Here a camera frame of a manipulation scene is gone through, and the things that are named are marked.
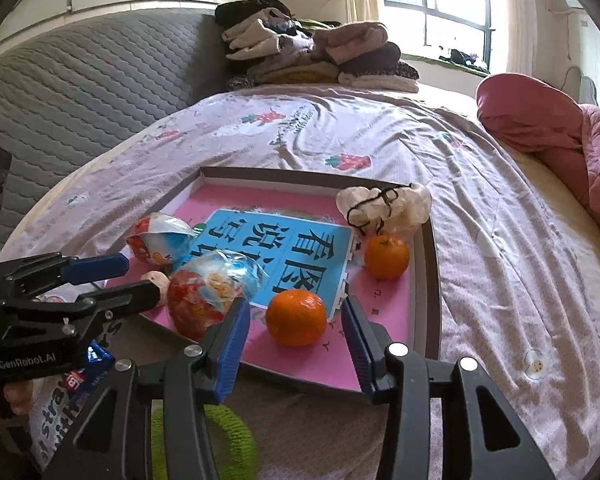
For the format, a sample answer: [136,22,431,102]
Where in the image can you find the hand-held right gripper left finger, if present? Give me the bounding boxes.
[42,296,252,480]

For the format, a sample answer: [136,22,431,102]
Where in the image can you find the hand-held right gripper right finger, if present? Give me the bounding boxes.
[341,296,556,480]

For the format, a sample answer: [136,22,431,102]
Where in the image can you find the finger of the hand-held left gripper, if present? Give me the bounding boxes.
[0,252,131,302]
[0,280,163,333]

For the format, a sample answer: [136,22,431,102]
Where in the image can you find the brown walnut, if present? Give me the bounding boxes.
[144,271,171,306]

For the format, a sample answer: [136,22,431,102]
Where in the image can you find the blue and red foil toy egg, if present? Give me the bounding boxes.
[167,250,268,341]

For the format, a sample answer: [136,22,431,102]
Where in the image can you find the orange tangerine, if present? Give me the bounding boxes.
[265,290,327,347]
[364,234,411,281]

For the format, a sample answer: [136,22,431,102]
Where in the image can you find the shallow brown cardboard box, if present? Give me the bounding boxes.
[102,166,442,405]

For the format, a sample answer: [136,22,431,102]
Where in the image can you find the cream mesh drawstring bag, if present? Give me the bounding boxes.
[336,182,432,241]

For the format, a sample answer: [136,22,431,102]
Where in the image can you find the person's left hand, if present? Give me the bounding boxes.
[0,379,37,417]

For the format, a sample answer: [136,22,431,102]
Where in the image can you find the pink book with blue label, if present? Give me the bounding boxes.
[107,185,423,392]

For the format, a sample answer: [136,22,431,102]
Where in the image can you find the red snack packet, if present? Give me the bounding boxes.
[62,357,106,396]

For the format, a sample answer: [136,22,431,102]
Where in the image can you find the blue candy wrapper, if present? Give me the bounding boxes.
[82,340,116,366]

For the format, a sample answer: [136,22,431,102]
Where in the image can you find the floral printed bedsheet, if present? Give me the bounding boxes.
[0,82,600,480]

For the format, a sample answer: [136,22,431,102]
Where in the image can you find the grey quilted headboard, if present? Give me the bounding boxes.
[0,7,231,256]

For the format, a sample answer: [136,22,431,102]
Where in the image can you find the pink quilted blanket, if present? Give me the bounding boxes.
[476,73,600,261]

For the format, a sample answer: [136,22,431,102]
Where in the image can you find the pile of folded clothes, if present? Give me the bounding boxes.
[214,0,421,93]

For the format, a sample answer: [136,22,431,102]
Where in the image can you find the dark items on windowsill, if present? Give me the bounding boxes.
[440,49,491,73]

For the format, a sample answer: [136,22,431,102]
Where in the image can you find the white round fan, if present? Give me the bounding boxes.
[565,65,600,108]

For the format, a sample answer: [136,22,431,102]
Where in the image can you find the green fuzzy ring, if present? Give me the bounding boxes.
[151,402,258,480]

